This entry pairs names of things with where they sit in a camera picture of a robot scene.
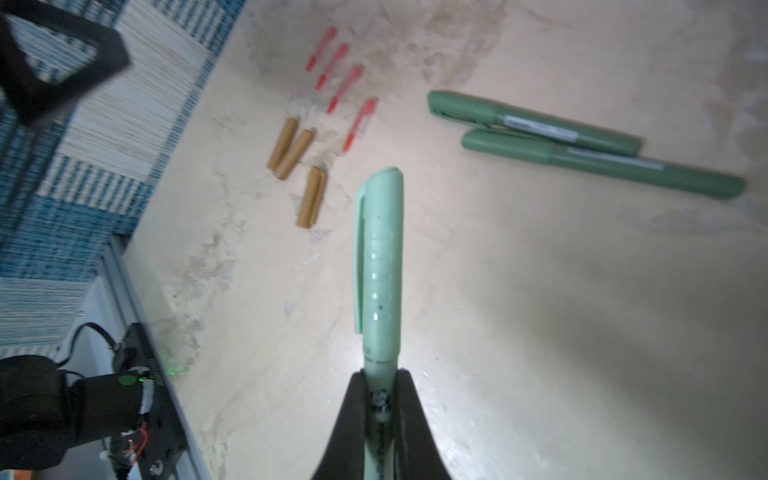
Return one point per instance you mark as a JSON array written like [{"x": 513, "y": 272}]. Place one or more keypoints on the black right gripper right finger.
[{"x": 415, "y": 452}]

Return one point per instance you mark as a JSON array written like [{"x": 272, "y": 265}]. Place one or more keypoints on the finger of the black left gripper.
[{"x": 55, "y": 53}]

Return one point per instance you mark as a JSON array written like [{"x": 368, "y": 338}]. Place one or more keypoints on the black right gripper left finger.
[{"x": 343, "y": 457}]

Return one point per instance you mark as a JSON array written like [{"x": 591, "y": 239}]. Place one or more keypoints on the light green marker short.
[{"x": 377, "y": 295}]

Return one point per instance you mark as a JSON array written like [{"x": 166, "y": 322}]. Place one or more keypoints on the tan marker cap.
[
  {"x": 312, "y": 198},
  {"x": 295, "y": 152},
  {"x": 283, "y": 143}
]

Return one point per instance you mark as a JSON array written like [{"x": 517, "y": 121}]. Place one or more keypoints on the red pen cap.
[
  {"x": 354, "y": 74},
  {"x": 326, "y": 39},
  {"x": 327, "y": 72},
  {"x": 364, "y": 115}
]

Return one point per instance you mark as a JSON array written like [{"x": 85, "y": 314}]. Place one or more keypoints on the dark green marker pen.
[{"x": 497, "y": 116}]

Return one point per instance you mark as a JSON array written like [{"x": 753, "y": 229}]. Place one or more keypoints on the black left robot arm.
[{"x": 43, "y": 415}]

